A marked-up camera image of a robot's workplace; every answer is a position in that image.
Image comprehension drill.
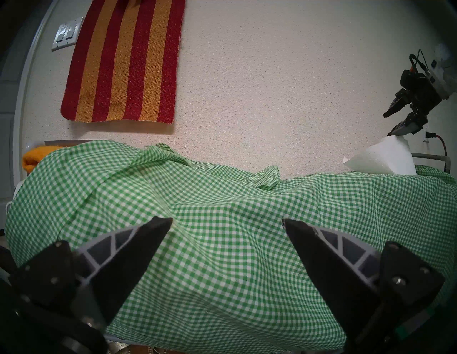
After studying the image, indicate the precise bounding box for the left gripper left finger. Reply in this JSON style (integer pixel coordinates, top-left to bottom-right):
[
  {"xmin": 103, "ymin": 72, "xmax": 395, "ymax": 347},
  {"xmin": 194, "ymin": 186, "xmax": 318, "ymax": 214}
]
[{"xmin": 10, "ymin": 216, "xmax": 174, "ymax": 329}]

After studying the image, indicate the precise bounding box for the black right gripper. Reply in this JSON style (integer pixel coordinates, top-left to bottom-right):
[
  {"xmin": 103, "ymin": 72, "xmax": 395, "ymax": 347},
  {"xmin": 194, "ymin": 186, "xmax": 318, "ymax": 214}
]
[{"xmin": 383, "ymin": 70, "xmax": 442, "ymax": 136}]

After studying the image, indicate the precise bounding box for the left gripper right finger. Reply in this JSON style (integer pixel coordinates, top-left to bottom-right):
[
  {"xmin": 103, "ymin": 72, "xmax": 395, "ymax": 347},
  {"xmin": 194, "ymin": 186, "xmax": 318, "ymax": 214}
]
[{"xmin": 282, "ymin": 218, "xmax": 446, "ymax": 352}]

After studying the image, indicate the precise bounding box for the white paper roll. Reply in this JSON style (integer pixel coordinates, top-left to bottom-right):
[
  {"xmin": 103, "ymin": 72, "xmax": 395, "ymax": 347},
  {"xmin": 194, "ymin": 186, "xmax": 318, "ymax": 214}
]
[{"xmin": 343, "ymin": 136, "xmax": 417, "ymax": 175}]

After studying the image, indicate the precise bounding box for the grey metal shoe rack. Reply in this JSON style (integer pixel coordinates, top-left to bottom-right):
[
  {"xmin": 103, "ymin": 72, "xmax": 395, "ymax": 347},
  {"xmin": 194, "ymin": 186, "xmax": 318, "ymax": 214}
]
[{"xmin": 14, "ymin": 140, "xmax": 451, "ymax": 345}]

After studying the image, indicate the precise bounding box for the green checked cloth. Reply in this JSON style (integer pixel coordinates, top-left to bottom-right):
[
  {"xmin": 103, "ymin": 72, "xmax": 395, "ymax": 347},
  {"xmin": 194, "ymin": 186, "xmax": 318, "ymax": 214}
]
[{"xmin": 5, "ymin": 140, "xmax": 457, "ymax": 352}]

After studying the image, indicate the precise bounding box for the orange folded towel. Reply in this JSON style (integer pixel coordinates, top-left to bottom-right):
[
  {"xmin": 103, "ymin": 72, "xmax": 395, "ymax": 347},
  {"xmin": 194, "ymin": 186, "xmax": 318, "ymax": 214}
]
[{"xmin": 22, "ymin": 146, "xmax": 70, "ymax": 174}]

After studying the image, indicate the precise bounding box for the white panel door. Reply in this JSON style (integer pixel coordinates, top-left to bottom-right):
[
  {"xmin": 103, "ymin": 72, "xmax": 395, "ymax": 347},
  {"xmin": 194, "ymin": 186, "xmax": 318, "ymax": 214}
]
[{"xmin": 0, "ymin": 80, "xmax": 16, "ymax": 229}]

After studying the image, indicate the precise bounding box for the black red power cord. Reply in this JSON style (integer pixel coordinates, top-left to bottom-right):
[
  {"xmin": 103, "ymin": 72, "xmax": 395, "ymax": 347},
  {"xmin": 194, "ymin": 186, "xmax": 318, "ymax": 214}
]
[{"xmin": 426, "ymin": 132, "xmax": 448, "ymax": 157}]

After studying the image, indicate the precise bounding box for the red orange striped wall hanging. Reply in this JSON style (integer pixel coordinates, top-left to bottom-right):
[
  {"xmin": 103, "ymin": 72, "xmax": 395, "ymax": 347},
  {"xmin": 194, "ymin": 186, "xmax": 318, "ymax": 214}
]
[{"xmin": 60, "ymin": 0, "xmax": 186, "ymax": 125}]

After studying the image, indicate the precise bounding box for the white light switch plate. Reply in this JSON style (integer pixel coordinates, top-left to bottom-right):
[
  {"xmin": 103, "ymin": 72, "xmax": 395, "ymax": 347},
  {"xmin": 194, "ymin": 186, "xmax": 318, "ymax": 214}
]
[{"xmin": 51, "ymin": 17, "xmax": 85, "ymax": 51}]

